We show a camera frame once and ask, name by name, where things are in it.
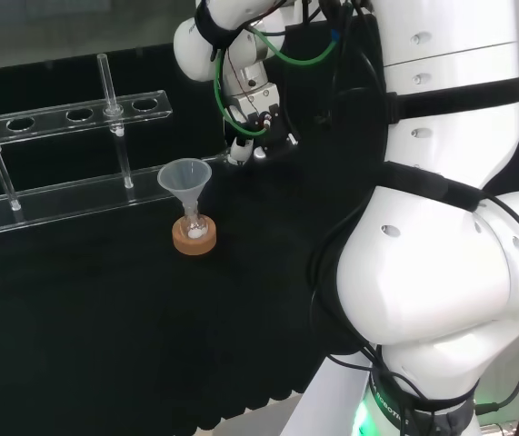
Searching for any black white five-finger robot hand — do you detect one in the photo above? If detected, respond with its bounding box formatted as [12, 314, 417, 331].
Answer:
[224, 104, 300, 166]

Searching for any translucent plastic funnel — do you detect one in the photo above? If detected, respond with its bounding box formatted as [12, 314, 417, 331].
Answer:
[156, 157, 213, 220]

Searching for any clear acrylic funnel stand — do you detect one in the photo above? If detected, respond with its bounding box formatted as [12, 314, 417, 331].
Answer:
[0, 53, 174, 240]

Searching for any small round-bottom glass flask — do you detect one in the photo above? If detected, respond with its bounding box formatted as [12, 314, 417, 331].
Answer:
[181, 206, 208, 242]

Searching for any black table cloth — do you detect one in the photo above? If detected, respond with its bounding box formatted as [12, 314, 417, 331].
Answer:
[0, 13, 519, 431]

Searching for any cork ring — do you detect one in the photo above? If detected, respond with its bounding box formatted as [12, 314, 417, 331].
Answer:
[172, 216, 218, 257]

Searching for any green cable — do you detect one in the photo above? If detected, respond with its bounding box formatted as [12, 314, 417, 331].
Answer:
[213, 25, 341, 137]

